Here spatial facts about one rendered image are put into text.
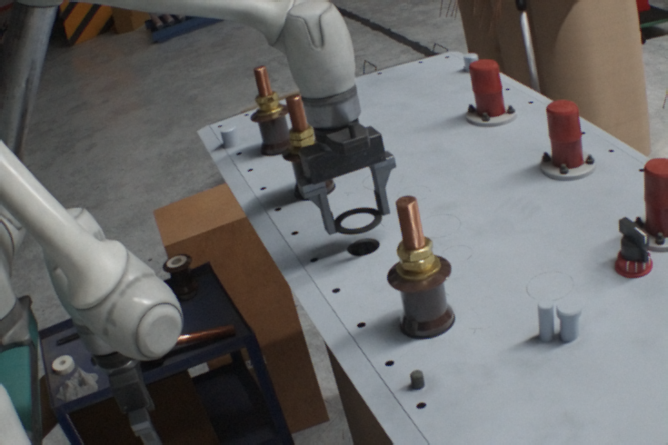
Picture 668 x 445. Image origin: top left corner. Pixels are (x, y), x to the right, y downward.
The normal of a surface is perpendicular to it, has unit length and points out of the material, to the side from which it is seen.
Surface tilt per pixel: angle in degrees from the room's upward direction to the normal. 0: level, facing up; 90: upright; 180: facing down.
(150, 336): 98
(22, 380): 0
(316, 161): 90
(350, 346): 11
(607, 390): 0
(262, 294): 90
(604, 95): 90
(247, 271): 90
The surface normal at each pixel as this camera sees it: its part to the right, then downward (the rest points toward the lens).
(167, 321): 0.72, 0.35
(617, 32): 0.33, 0.40
